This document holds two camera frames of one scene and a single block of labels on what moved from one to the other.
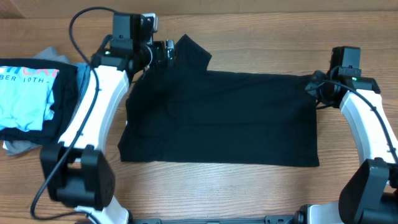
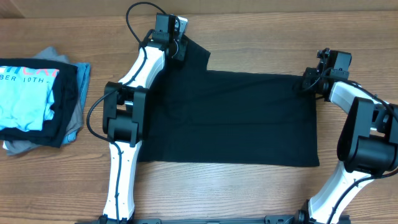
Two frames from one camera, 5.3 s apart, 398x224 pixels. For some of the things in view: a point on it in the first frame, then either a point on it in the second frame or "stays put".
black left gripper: x=161 y=61 -> x=183 y=45
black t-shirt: x=180 y=111 stays put
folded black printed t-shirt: x=38 y=100 stays put
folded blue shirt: x=83 y=73 stays put
